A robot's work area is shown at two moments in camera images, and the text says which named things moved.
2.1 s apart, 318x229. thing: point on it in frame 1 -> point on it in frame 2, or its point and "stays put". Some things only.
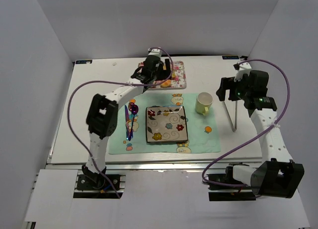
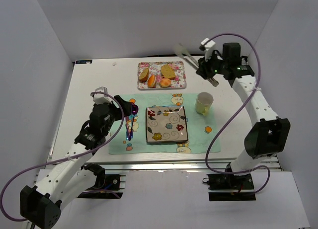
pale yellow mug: x=204 y=100 stays put
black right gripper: x=228 y=89 -> x=203 y=67
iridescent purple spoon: x=134 y=109 stays put
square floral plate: x=166 y=123 stays put
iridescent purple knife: x=127 y=121 stays put
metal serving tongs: x=234 y=128 -> x=181 y=50
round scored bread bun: x=166 y=84 stays put
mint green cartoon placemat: x=202 y=130 stays put
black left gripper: x=163 y=67 -> x=124 y=106
